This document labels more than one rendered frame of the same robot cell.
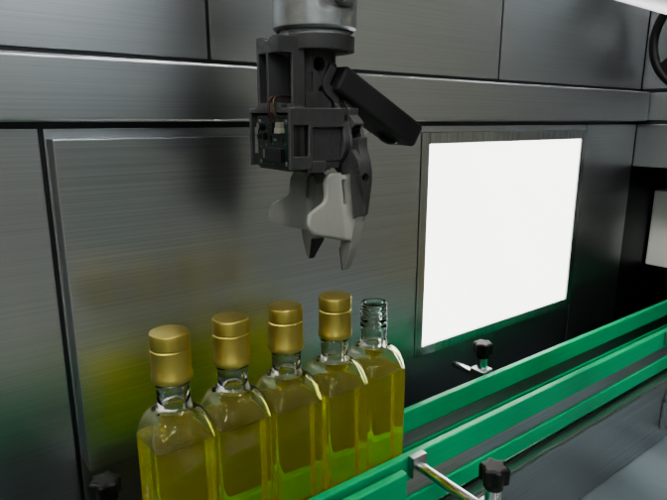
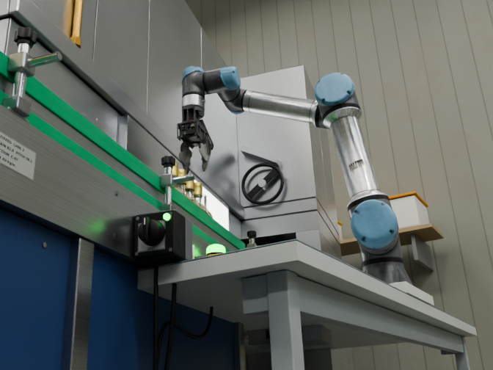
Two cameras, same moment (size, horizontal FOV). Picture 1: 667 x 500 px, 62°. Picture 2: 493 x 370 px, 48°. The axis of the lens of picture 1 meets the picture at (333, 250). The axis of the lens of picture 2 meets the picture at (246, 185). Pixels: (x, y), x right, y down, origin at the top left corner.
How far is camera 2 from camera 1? 1.44 m
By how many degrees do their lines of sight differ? 50
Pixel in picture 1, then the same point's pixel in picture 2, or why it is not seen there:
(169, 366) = (175, 169)
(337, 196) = (203, 149)
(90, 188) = (132, 132)
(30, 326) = not seen: hidden behind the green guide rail
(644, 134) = (244, 225)
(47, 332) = not seen: hidden behind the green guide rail
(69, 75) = (130, 101)
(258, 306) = not seen: hidden behind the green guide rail
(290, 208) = (183, 156)
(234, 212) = (155, 163)
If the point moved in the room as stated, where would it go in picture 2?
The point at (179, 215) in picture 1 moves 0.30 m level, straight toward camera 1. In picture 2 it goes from (145, 154) to (218, 122)
